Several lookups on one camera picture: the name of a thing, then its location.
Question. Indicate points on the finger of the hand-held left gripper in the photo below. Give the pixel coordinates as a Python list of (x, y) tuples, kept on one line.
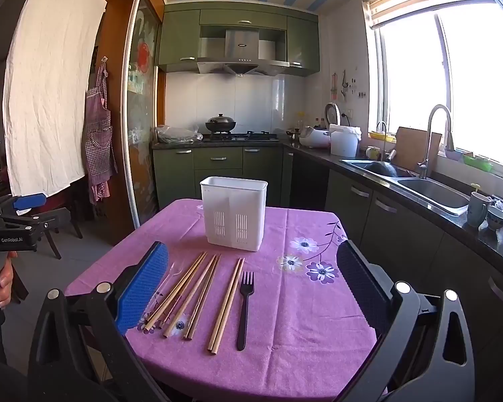
[(29, 201), (50, 222)]

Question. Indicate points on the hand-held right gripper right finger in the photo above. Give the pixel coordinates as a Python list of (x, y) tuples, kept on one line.
[(360, 284)]

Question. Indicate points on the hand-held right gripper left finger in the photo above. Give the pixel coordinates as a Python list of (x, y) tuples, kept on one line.
[(142, 289)]

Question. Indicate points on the black plastic fork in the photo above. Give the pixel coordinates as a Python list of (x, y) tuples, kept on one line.
[(244, 314)]

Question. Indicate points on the white plastic utensil holder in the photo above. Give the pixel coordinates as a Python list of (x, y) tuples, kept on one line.
[(234, 213)]

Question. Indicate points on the person's left hand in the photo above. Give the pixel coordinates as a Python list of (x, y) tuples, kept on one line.
[(3, 280)]

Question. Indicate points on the dark wooden chair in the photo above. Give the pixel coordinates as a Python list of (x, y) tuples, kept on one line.
[(56, 224)]

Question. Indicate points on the purple floral tablecloth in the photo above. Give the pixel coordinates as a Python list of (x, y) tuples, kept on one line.
[(302, 310)]

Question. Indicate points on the checkered apron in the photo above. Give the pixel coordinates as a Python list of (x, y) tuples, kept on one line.
[(98, 134)]

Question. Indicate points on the stainless steel sink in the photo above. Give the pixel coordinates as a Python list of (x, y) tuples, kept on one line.
[(431, 192)]

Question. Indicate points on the dark pot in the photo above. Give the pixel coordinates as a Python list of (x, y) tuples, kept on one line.
[(379, 169)]

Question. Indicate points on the white hanging cloth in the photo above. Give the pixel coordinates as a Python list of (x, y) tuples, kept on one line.
[(54, 71)]

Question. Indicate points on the white green mug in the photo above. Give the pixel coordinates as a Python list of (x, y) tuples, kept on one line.
[(373, 153)]

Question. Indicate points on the grey mug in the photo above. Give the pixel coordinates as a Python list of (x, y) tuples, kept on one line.
[(478, 211)]

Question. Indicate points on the dark stone countertop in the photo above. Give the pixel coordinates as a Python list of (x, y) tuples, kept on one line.
[(318, 153)]

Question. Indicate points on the white plastic bucket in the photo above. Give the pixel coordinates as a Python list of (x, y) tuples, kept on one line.
[(343, 142)]

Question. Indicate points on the green base cabinets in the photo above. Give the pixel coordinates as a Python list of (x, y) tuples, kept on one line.
[(218, 163)]

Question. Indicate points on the wooden cutting board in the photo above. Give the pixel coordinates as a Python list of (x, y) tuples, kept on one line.
[(415, 148)]

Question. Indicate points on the small chrome faucet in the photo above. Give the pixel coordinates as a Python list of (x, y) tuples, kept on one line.
[(384, 138)]

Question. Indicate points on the yellow tray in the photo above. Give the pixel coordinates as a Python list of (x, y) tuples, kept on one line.
[(381, 136)]

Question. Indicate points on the patterned bowl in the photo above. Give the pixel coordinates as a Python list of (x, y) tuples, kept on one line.
[(496, 219)]

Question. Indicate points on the plastic bag of vegetables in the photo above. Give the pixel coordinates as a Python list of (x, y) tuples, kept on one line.
[(176, 134)]

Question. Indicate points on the white rice cooker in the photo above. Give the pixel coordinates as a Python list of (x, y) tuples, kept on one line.
[(312, 138)]

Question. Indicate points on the small steel pot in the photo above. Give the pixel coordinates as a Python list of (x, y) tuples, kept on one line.
[(293, 134)]

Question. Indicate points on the tall chrome faucet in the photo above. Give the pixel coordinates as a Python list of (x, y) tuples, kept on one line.
[(427, 134)]

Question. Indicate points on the green plastic container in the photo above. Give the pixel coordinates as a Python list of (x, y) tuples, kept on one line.
[(478, 162)]

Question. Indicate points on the silver round lid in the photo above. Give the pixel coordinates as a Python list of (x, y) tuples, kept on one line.
[(332, 114)]

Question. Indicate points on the black wok with lid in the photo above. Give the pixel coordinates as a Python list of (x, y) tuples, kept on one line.
[(220, 124)]

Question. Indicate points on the gas stove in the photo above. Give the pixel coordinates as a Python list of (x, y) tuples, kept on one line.
[(251, 136)]

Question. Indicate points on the hanging kitchen tool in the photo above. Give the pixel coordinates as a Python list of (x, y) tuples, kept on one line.
[(333, 86), (343, 84)]

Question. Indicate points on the window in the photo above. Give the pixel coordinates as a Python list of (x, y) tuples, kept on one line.
[(465, 83)]

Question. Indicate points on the steel range hood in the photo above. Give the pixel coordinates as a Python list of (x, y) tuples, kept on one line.
[(241, 50)]

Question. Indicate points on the window blind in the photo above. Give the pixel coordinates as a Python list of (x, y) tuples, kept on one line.
[(423, 2)]

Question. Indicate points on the wall socket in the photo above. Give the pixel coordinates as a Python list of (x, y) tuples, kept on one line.
[(347, 113)]

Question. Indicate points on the wooden door frame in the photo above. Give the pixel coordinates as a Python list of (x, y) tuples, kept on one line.
[(117, 29)]

